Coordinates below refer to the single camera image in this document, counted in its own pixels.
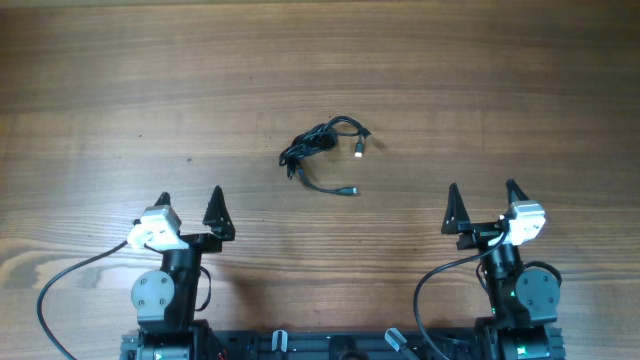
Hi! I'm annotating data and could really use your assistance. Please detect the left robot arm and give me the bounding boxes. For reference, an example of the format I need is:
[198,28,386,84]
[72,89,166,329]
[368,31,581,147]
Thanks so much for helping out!
[120,186,235,360]

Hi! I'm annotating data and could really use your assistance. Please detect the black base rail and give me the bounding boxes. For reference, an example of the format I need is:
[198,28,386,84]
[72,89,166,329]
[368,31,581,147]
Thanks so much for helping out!
[207,328,486,360]

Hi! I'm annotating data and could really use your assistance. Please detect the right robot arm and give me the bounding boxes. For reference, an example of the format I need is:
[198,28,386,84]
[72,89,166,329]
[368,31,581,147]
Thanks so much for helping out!
[441,179,566,360]

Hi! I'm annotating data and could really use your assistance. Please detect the black left camera cable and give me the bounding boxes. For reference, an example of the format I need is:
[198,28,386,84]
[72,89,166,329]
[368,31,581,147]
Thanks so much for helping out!
[36,239,130,360]

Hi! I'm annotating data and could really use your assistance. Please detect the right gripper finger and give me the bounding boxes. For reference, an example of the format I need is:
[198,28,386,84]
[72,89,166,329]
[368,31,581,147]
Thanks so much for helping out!
[441,183,471,235]
[505,179,529,204]

